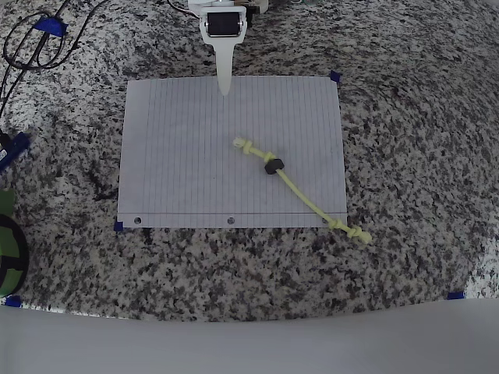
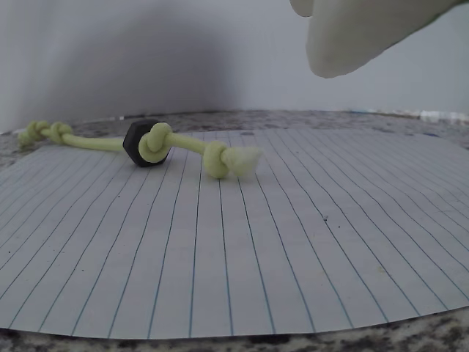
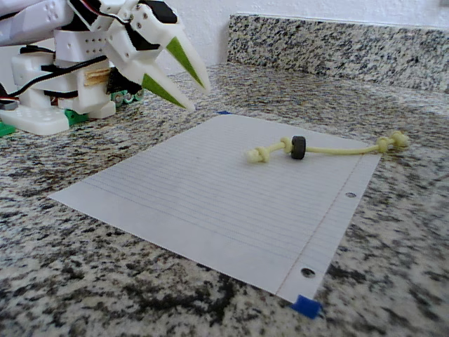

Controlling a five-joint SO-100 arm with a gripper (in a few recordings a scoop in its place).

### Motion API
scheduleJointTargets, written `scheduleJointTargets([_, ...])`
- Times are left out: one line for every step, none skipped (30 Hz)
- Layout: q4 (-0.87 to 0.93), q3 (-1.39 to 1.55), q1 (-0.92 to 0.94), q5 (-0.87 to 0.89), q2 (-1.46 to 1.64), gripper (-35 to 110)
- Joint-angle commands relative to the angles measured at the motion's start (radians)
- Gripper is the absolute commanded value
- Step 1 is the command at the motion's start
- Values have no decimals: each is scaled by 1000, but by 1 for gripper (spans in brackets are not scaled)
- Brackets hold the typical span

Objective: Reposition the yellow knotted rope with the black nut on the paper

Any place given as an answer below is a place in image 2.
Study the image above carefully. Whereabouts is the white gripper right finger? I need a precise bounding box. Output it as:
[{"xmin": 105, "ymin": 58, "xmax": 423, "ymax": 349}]
[{"xmin": 306, "ymin": 0, "xmax": 463, "ymax": 79}]

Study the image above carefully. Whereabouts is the lined paper sheet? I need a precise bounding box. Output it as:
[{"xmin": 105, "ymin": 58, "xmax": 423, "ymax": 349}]
[{"xmin": 0, "ymin": 128, "xmax": 469, "ymax": 340}]

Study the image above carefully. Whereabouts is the white foam board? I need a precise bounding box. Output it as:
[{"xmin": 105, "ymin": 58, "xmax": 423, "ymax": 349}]
[{"xmin": 0, "ymin": 0, "xmax": 469, "ymax": 133}]

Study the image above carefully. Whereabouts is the black hex nut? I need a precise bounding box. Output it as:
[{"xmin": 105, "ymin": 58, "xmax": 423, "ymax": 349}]
[{"xmin": 122, "ymin": 120, "xmax": 170, "ymax": 169}]

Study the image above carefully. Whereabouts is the yellow-green knotted rope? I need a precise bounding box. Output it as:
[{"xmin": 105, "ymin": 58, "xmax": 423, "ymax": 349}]
[{"xmin": 17, "ymin": 120, "xmax": 264, "ymax": 180}]

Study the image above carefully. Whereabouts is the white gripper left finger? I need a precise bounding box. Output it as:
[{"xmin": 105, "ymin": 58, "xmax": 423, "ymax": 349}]
[{"xmin": 289, "ymin": 0, "xmax": 315, "ymax": 18}]

